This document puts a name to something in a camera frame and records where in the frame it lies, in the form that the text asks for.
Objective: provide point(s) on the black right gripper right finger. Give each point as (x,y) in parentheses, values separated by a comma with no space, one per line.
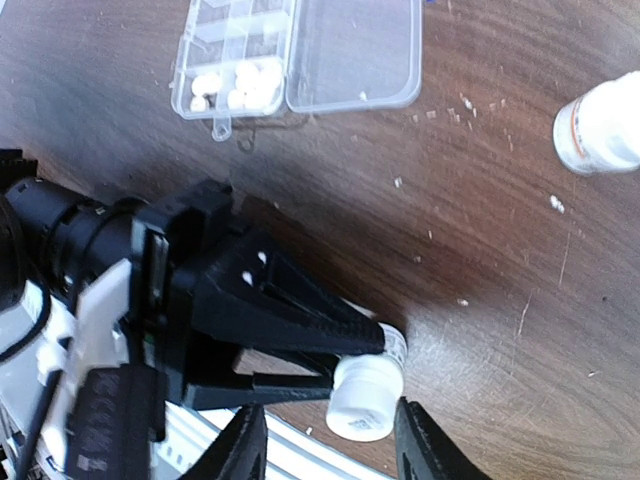
(425,451)

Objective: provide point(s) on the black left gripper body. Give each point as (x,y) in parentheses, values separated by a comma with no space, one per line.
(166,248)

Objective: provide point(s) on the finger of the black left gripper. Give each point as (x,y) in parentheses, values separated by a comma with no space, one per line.
(265,390)
(252,293)

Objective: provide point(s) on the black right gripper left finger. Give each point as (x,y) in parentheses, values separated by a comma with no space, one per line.
(239,451)

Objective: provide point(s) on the small white dropper bottle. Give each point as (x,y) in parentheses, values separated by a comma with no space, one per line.
(366,390)

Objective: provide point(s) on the clear plastic pill organizer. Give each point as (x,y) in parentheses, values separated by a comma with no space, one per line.
(252,59)

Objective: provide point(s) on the small white pill bottle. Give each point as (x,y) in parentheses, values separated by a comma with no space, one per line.
(598,132)

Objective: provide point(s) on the aluminium front rail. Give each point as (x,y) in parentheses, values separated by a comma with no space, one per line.
(291,454)

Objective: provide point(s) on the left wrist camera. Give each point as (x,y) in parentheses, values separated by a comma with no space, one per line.
(73,405)

